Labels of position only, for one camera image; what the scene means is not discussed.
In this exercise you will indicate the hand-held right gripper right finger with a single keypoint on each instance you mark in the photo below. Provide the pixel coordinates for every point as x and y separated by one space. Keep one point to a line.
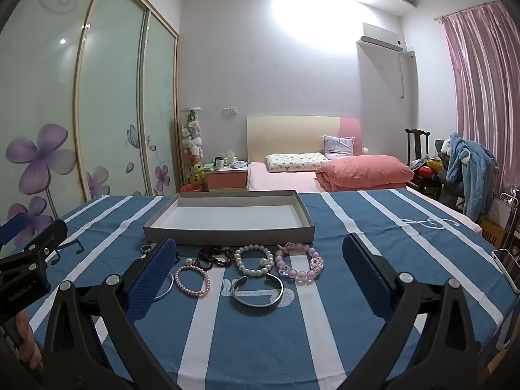
365 276

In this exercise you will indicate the pink beige nightstand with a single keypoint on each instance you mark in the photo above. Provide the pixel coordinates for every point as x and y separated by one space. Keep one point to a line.
225 180

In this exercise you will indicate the white mug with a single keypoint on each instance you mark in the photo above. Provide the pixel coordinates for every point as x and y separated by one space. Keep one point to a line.
219 163

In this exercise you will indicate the pink curtain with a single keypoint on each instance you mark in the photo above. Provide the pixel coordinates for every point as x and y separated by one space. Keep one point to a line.
483 89

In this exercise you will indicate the dark wooden chair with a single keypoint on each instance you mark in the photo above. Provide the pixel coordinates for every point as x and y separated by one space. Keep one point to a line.
416 142

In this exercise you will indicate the folded pink quilt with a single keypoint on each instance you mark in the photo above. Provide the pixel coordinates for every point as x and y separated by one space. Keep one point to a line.
361 170

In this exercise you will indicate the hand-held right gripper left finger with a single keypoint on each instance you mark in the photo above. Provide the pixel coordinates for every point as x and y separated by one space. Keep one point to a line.
151 280

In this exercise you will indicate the white air conditioner pipe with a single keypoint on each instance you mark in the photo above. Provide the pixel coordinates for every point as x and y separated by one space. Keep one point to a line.
408 73

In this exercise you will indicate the hanging plush toys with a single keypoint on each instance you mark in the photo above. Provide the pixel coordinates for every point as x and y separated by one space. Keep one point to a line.
193 138

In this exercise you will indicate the grey white plush toy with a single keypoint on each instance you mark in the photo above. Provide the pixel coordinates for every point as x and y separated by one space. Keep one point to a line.
443 148

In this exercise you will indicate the blue white striped tablecloth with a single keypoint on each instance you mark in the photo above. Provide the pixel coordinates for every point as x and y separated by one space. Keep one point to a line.
260 345

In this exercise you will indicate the white air conditioner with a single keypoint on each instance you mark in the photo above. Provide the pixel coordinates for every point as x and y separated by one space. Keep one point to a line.
380 36

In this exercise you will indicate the red yellow bag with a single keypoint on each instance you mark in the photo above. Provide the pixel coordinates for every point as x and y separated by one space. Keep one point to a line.
426 168

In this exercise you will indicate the grey shallow tray box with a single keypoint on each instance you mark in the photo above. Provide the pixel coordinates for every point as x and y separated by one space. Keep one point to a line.
227 215

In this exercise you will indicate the blue fleece robe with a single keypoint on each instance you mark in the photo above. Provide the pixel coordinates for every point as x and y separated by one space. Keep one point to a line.
473 170

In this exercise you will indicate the white patterned pillow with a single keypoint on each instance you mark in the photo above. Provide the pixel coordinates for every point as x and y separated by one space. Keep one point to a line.
292 161

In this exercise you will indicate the cardboard box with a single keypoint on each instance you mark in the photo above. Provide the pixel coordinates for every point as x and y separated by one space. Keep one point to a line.
493 231

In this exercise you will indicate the floral sliding door wardrobe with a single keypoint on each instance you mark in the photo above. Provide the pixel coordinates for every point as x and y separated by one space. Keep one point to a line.
109 109

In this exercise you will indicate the white smartphone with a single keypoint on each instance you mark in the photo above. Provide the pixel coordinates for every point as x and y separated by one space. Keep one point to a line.
508 268

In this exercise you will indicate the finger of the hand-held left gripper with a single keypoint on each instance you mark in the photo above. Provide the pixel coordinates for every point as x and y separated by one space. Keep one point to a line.
46 237
13 228

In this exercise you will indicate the bed with pink sheet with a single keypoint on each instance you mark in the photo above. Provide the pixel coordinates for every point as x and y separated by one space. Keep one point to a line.
280 178

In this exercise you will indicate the wide silver bangle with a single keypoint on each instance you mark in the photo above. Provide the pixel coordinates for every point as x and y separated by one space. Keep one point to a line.
256 303

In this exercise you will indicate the red trash bin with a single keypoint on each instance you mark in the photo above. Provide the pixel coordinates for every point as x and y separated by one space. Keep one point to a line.
191 189

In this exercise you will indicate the light blue cloth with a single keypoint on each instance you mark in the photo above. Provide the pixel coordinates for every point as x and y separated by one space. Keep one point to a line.
238 165

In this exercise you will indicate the lavender pillow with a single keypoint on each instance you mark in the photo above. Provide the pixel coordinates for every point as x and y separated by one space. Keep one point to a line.
339 146

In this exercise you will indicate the person's left hand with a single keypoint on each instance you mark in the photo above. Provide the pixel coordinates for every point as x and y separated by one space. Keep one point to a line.
28 341

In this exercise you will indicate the thin silver bangle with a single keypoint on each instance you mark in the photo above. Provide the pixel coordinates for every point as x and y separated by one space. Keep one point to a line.
170 286

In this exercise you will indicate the beige pink headboard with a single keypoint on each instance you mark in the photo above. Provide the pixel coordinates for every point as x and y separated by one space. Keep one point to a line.
284 134

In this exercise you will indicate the curtain rod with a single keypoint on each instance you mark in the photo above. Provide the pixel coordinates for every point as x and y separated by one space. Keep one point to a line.
467 9

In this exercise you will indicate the tissue box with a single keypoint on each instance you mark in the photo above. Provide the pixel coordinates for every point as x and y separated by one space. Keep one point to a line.
231 156

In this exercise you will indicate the yellow green plush toy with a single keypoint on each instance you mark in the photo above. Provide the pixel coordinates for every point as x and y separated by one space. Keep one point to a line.
197 174

